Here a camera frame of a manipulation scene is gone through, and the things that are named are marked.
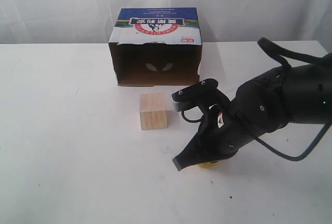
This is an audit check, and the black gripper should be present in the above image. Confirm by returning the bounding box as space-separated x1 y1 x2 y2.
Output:
171 75 288 171

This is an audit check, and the yellow tennis ball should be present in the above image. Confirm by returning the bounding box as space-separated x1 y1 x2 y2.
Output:
199 161 217 169

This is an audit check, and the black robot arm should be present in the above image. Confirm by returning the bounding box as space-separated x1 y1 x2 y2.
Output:
172 54 331 171

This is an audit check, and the wooden cube block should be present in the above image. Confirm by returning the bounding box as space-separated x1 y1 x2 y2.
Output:
140 93 168 131

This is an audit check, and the printed cardboard box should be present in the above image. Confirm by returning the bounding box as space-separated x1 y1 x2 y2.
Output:
108 7 202 87

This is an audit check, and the black cable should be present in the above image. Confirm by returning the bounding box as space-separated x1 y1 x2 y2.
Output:
180 37 332 162

